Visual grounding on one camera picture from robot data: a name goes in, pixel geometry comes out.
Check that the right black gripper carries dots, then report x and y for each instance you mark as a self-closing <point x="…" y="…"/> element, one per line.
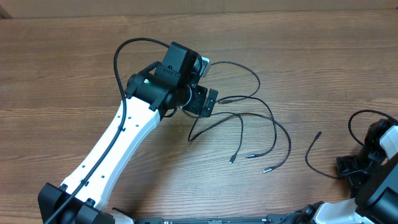
<point x="355" y="180"/>

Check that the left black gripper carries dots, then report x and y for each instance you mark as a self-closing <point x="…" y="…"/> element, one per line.
<point x="198" y="104"/>

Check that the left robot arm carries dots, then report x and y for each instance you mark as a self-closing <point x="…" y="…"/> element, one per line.
<point x="83" y="196"/>

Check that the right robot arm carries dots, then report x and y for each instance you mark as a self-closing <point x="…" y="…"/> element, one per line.
<point x="372" y="180"/>

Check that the cardboard back panel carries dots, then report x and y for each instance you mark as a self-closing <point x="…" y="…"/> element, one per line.
<point x="28" y="9"/>

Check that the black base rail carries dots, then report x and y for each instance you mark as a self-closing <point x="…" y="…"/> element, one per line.
<point x="272" y="218"/>

